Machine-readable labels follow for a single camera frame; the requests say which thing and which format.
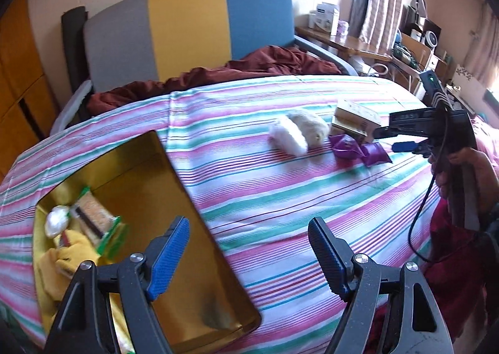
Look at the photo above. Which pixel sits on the striped bed sheet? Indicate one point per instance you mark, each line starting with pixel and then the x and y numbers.
pixel 256 201

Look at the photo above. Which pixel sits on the beige medicine box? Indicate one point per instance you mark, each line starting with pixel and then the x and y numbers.
pixel 349 113

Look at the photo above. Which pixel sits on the white fluffy ball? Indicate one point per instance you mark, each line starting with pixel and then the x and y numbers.
pixel 287 136

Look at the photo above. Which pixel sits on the purple snack packet with figure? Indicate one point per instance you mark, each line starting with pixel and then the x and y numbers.
pixel 345 147

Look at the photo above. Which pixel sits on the wooden wardrobe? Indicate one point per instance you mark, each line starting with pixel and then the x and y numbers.
pixel 28 105

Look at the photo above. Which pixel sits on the gold metal tin box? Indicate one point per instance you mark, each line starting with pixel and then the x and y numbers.
pixel 205 308

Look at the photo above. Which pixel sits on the black rolled mat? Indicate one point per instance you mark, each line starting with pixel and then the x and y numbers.
pixel 72 23

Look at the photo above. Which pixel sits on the cream rolled sock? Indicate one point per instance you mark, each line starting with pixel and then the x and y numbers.
pixel 314 129

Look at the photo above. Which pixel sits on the green snack packet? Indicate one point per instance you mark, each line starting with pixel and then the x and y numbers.
pixel 106 232

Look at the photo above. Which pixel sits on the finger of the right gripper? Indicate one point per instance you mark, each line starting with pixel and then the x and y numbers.
pixel 412 147
pixel 417 123

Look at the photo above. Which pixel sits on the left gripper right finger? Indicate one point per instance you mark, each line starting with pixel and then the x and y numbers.
pixel 413 322

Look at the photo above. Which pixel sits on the maroon blanket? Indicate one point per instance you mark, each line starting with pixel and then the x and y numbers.
pixel 268 61

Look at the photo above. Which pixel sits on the grey yellow blue headboard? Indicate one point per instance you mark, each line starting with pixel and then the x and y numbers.
pixel 141 40

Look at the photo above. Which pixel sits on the wooden desk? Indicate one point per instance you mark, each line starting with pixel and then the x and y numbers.
pixel 398 71

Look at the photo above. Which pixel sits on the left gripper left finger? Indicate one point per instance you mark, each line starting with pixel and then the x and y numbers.
pixel 84 321

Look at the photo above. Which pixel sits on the person's right hand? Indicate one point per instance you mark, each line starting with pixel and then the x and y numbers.
pixel 485 177

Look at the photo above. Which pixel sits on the white wrapped candy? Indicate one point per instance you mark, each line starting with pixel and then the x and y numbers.
pixel 57 221

